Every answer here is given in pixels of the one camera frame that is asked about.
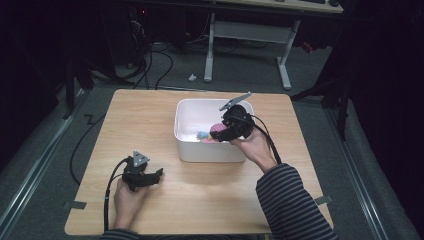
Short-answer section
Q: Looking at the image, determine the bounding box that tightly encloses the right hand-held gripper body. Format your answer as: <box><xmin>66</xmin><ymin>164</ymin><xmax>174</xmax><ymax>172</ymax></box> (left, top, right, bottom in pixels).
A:
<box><xmin>219</xmin><ymin>92</ymin><xmax>258</xmax><ymax>141</ymax></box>

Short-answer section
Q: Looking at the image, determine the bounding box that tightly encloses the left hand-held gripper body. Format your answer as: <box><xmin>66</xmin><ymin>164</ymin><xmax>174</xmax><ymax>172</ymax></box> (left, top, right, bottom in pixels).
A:
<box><xmin>121</xmin><ymin>150</ymin><xmax>151</xmax><ymax>193</ymax></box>

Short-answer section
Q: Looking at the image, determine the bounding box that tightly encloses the pink ball rope toy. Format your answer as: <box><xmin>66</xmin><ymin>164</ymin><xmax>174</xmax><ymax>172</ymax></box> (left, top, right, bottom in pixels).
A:
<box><xmin>196</xmin><ymin>122</ymin><xmax>229</xmax><ymax>142</ymax></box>

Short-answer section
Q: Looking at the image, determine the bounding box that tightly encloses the white plastic bin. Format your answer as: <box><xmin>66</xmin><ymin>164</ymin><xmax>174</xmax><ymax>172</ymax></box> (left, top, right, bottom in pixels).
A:
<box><xmin>173</xmin><ymin>98</ymin><xmax>258</xmax><ymax>164</ymax></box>

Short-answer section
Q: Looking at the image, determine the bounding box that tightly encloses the person's left hand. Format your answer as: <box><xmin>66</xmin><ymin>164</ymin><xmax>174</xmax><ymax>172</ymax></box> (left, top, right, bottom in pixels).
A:
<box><xmin>113</xmin><ymin>181</ymin><xmax>151</xmax><ymax>231</ymax></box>

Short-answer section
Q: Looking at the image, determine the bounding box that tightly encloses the person's right hand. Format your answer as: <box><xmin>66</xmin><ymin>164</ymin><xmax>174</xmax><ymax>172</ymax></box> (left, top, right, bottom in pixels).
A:
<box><xmin>229</xmin><ymin>128</ymin><xmax>280</xmax><ymax>174</ymax></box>

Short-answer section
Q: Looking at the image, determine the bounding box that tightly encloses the grey tape strip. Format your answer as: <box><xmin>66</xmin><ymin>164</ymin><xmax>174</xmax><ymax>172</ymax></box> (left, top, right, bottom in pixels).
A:
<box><xmin>63</xmin><ymin>200</ymin><xmax>88</xmax><ymax>211</ymax></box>
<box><xmin>314</xmin><ymin>195</ymin><xmax>334</xmax><ymax>206</ymax></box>

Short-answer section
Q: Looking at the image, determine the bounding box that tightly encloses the desk with white legs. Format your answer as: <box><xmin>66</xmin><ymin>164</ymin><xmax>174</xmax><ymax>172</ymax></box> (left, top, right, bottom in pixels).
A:
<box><xmin>203</xmin><ymin>0</ymin><xmax>344</xmax><ymax>91</ymax></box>

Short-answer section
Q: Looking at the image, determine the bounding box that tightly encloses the black metal stand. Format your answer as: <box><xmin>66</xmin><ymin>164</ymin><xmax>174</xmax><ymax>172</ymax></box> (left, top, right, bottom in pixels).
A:
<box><xmin>289</xmin><ymin>78</ymin><xmax>352</xmax><ymax>142</ymax></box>
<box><xmin>62</xmin><ymin>58</ymin><xmax>95</xmax><ymax>120</ymax></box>

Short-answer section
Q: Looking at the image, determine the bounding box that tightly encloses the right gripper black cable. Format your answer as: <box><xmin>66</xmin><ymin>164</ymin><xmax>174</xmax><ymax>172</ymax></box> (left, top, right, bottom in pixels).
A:
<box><xmin>248</xmin><ymin>114</ymin><xmax>283</xmax><ymax>166</ymax></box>

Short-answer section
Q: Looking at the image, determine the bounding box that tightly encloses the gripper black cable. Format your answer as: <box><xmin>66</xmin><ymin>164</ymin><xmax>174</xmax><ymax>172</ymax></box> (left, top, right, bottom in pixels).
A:
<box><xmin>248</xmin><ymin>114</ymin><xmax>283</xmax><ymax>166</ymax></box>
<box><xmin>103</xmin><ymin>157</ymin><xmax>130</xmax><ymax>233</ymax></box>

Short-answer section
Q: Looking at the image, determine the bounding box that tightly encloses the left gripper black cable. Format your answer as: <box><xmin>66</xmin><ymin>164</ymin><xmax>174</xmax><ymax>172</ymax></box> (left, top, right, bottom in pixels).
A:
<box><xmin>103</xmin><ymin>157</ymin><xmax>130</xmax><ymax>233</ymax></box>

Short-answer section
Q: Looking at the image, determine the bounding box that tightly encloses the black floor cable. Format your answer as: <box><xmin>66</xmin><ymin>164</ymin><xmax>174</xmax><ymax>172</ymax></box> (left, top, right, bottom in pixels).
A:
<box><xmin>69</xmin><ymin>114</ymin><xmax>108</xmax><ymax>186</ymax></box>

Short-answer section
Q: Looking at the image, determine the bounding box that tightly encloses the bundle of black cables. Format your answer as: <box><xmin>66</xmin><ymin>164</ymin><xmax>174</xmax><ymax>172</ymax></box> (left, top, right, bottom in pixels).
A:
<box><xmin>114</xmin><ymin>41</ymin><xmax>175</xmax><ymax>90</ymax></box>

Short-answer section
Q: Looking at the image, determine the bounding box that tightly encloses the metal floor rail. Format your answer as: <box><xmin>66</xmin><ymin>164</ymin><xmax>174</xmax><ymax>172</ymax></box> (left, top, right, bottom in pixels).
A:
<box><xmin>323</xmin><ymin>108</ymin><xmax>389</xmax><ymax>240</ymax></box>
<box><xmin>0</xmin><ymin>89</ymin><xmax>85</xmax><ymax>234</ymax></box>

